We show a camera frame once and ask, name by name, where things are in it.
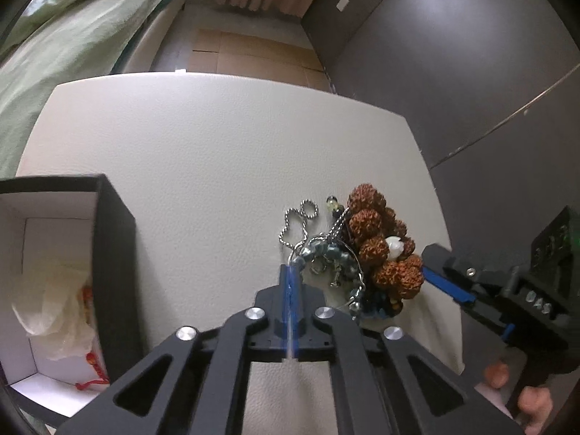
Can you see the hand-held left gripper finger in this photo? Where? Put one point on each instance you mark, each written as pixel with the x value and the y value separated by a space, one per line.
pixel 285 299
pixel 294 299

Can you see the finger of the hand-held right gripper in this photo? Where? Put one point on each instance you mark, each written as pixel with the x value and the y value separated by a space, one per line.
pixel 453 291
pixel 446 263

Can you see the black jewelry box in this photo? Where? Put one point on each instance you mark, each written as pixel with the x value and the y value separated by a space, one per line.
pixel 115 258

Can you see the person's right hand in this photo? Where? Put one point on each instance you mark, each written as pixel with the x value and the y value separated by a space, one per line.
pixel 534 405

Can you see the small dark bead charm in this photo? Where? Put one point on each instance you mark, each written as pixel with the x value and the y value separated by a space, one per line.
pixel 333 204

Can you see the clear plastic bag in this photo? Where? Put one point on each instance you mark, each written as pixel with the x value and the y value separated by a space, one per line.
pixel 50 308

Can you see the flat cardboard sheet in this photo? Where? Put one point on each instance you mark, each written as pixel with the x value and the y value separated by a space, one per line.
pixel 253 54

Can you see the bed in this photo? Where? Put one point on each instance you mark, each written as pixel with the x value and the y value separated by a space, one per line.
pixel 147 40

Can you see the green blanket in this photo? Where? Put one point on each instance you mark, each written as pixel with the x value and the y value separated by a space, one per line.
pixel 68 90

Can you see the white wall socket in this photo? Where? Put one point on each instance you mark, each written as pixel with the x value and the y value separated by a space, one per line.
pixel 343 4

